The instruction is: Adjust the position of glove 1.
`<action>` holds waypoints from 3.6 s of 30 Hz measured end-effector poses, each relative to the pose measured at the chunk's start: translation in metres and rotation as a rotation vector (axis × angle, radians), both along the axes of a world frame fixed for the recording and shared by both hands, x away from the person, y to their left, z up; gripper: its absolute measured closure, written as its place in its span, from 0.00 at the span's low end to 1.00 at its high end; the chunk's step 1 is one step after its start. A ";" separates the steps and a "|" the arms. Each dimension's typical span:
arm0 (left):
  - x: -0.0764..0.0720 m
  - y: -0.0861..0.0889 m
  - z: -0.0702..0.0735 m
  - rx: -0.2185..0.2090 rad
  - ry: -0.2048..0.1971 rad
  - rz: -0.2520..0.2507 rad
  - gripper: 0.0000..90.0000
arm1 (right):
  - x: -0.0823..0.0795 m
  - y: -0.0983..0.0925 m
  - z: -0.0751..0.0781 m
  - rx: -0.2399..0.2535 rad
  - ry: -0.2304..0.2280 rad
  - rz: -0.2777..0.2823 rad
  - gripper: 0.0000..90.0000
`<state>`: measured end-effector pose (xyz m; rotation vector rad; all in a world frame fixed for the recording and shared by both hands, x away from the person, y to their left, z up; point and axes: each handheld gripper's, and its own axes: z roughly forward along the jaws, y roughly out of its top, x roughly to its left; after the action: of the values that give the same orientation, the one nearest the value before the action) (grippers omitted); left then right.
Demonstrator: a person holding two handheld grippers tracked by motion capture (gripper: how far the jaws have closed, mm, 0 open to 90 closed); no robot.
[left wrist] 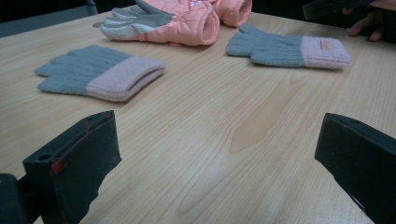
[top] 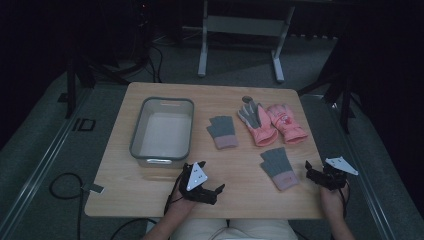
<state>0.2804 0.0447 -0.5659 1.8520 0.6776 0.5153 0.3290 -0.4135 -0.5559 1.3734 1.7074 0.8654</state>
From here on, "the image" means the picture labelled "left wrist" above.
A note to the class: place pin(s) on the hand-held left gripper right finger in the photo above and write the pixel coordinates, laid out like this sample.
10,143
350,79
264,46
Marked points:
364,161

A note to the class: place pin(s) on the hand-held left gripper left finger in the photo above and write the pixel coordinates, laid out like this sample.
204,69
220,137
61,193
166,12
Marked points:
77,161

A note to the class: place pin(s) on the pink padded glove grey palm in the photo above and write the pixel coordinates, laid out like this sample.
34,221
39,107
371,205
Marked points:
174,26
232,12

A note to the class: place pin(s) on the grey pink knit glove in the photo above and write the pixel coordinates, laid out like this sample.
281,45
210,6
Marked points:
280,48
93,73

